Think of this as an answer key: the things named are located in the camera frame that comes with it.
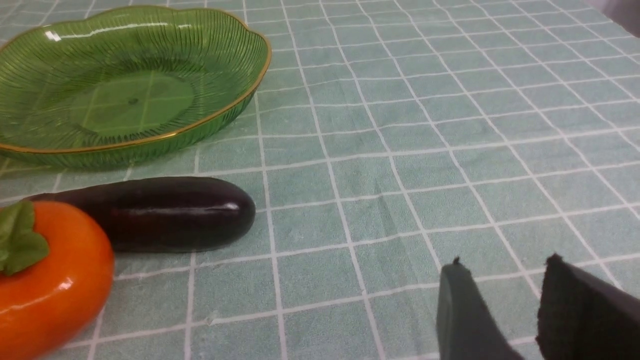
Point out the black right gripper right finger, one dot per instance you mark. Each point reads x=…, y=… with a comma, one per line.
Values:
x=582, y=317

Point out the dark purple eggplant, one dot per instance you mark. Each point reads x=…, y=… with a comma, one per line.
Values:
x=164, y=214

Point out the green checkered tablecloth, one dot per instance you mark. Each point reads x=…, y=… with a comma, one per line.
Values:
x=387, y=138

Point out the orange persimmon with leaf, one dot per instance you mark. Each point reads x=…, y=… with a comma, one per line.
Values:
x=57, y=271

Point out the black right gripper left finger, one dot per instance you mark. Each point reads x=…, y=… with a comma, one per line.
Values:
x=465, y=327

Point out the green glass plate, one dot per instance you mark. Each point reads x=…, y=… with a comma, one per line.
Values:
x=127, y=85

